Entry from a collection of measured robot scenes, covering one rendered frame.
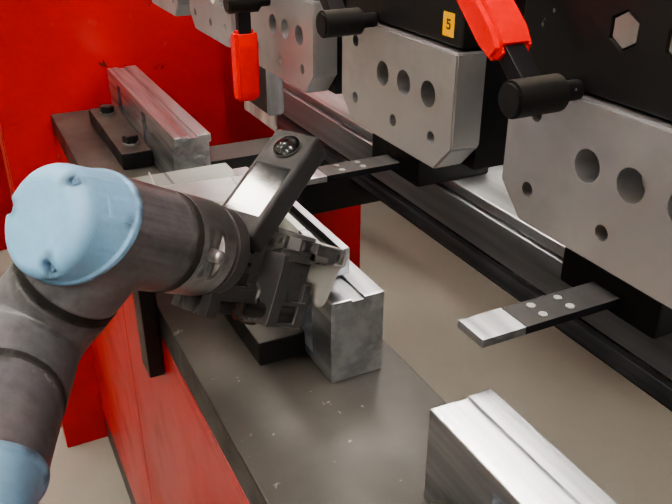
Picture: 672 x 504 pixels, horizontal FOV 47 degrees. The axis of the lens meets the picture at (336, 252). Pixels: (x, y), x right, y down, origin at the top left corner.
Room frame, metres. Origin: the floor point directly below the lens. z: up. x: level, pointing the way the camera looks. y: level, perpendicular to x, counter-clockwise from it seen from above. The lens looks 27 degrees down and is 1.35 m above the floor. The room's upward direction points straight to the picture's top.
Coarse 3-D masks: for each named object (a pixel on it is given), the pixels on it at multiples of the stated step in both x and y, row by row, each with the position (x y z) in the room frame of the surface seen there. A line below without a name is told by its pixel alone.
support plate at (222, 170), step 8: (192, 168) 0.92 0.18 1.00; (200, 168) 0.92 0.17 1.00; (208, 168) 0.92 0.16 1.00; (216, 168) 0.92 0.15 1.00; (224, 168) 0.92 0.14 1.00; (144, 176) 0.89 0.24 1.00; (152, 176) 0.89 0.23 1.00; (160, 176) 0.89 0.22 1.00; (176, 176) 0.89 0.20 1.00; (184, 176) 0.89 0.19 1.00; (192, 176) 0.89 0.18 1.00; (200, 176) 0.89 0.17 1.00; (208, 176) 0.89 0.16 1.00; (216, 176) 0.89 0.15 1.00; (224, 176) 0.89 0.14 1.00; (232, 176) 0.89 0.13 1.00; (160, 184) 0.87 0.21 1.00; (168, 184) 0.87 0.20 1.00
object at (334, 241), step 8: (296, 208) 0.80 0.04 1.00; (304, 208) 0.80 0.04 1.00; (296, 216) 0.79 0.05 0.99; (304, 216) 0.78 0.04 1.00; (312, 216) 0.77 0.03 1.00; (304, 224) 0.77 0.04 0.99; (312, 224) 0.76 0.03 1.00; (320, 224) 0.75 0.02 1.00; (304, 232) 0.73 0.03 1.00; (312, 232) 0.75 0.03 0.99; (320, 232) 0.74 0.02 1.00; (328, 232) 0.73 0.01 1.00; (320, 240) 0.73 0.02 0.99; (328, 240) 0.72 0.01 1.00; (336, 240) 0.71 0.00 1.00; (344, 248) 0.70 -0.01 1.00; (344, 272) 0.70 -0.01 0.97
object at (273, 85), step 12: (264, 72) 0.83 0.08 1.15; (264, 84) 0.83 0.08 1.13; (276, 84) 0.83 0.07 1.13; (264, 96) 0.83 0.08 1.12; (276, 96) 0.83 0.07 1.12; (252, 108) 0.89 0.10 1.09; (264, 108) 0.83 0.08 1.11; (276, 108) 0.83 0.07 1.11; (264, 120) 0.86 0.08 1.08; (276, 120) 0.83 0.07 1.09
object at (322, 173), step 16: (384, 144) 0.97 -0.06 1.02; (368, 160) 0.94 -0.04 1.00; (384, 160) 0.94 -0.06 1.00; (400, 160) 0.93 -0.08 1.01; (416, 160) 0.90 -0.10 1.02; (320, 176) 0.88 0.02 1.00; (336, 176) 0.89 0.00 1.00; (352, 176) 0.90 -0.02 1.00; (416, 176) 0.90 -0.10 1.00; (432, 176) 0.90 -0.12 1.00; (448, 176) 0.91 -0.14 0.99; (464, 176) 0.92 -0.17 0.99
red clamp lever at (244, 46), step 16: (224, 0) 0.70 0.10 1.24; (240, 0) 0.69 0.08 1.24; (256, 0) 0.70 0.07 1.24; (240, 16) 0.70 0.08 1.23; (240, 32) 0.70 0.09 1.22; (240, 48) 0.69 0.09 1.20; (256, 48) 0.70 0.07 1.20; (240, 64) 0.69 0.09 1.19; (256, 64) 0.70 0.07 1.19; (240, 80) 0.69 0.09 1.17; (256, 80) 0.70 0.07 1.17; (240, 96) 0.69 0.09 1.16; (256, 96) 0.70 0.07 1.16
